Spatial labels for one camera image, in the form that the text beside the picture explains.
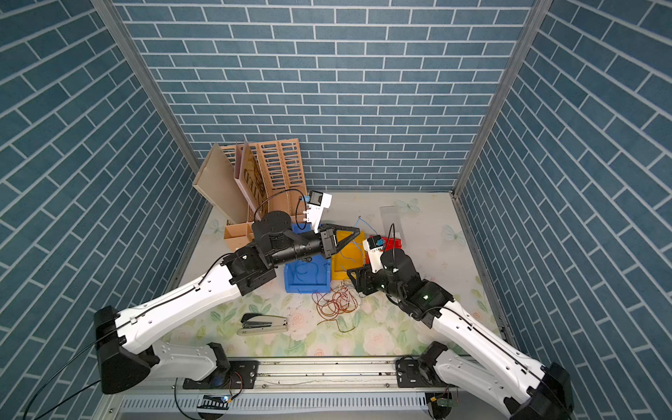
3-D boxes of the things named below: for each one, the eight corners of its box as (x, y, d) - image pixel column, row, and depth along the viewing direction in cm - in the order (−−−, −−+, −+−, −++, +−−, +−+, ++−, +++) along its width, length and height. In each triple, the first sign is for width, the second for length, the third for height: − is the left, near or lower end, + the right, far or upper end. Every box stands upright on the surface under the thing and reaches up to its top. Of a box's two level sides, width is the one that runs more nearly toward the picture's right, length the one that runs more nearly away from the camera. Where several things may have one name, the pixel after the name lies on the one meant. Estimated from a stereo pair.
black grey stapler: (240, 335, 83) (237, 333, 81) (245, 316, 87) (242, 313, 85) (286, 335, 83) (284, 333, 81) (289, 316, 87) (287, 313, 85)
